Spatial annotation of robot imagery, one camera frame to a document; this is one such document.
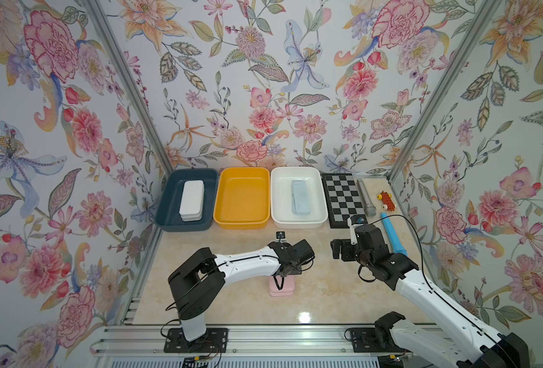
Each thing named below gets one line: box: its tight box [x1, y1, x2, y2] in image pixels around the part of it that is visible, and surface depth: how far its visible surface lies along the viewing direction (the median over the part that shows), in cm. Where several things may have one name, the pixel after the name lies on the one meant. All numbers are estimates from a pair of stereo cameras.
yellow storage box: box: [213, 166, 271, 230], surface depth 109 cm
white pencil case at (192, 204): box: [178, 179, 205, 222], surface depth 105 cm
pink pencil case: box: [269, 275, 296, 297], surface depth 82 cm
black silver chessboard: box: [321, 173, 368, 229], surface depth 110 cm
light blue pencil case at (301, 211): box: [291, 208, 312, 217], surface depth 106 cm
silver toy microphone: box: [356, 177, 377, 217], surface depth 112 cm
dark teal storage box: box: [154, 167, 219, 232], surface depth 110 cm
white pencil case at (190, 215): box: [178, 210, 203, 222], surface depth 103 cm
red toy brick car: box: [377, 190, 397, 212], surface depth 110 cm
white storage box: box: [269, 166, 329, 229], surface depth 112 cm
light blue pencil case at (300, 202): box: [291, 179, 312, 216], surface depth 112 cm
